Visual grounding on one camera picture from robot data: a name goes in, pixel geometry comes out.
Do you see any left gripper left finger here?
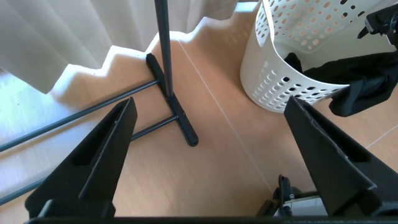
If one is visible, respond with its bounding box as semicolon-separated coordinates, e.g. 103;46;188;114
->
24;96;138;218

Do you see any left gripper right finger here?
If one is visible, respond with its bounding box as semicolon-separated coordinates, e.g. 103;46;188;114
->
284;95;398;216

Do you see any black garment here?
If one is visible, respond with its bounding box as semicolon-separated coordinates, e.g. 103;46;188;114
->
284;51;398;118

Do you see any white laundry basket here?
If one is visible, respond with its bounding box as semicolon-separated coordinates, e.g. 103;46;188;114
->
239;0;398;113

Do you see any black clothes rack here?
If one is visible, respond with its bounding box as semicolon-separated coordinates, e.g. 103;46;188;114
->
0;0;199;206

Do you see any beige curtain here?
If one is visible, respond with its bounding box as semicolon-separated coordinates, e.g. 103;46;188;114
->
0;0;261;94

